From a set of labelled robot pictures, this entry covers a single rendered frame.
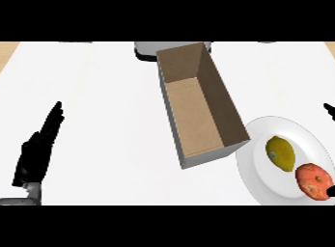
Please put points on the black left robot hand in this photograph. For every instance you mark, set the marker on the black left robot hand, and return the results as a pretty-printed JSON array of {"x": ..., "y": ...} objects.
[{"x": 36, "y": 151}]

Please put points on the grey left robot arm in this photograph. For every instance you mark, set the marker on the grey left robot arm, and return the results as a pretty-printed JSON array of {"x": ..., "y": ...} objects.
[{"x": 26, "y": 196}]

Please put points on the yellow lemon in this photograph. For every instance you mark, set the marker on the yellow lemon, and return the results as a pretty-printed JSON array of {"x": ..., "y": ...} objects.
[{"x": 279, "y": 154}]

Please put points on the white plate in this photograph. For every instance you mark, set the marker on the white plate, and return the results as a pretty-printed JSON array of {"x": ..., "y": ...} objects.
[{"x": 274, "y": 180}]

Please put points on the open cardboard box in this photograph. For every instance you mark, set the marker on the open cardboard box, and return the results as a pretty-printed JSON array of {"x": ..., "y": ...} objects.
[{"x": 200, "y": 103}]

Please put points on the orange-red round fruit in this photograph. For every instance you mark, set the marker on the orange-red round fruit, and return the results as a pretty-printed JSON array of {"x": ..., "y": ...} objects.
[{"x": 313, "y": 180}]

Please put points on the grey and black appliance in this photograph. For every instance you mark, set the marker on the grey and black appliance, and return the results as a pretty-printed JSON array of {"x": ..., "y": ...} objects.
[{"x": 148, "y": 51}]

